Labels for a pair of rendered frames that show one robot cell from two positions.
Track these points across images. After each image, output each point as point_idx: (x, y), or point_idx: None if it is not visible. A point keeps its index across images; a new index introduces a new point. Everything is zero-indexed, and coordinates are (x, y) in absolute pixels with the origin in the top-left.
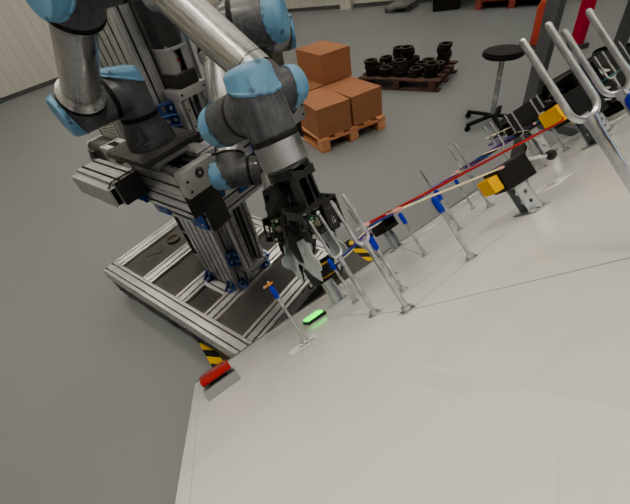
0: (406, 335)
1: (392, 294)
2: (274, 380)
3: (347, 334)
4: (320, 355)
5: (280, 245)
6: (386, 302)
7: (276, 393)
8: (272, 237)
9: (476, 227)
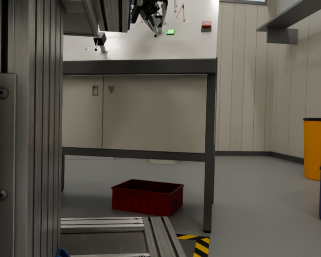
0: (183, 2)
1: (166, 14)
2: (197, 14)
3: (182, 11)
4: (189, 11)
5: (152, 17)
6: (170, 13)
7: (200, 9)
8: (155, 9)
9: None
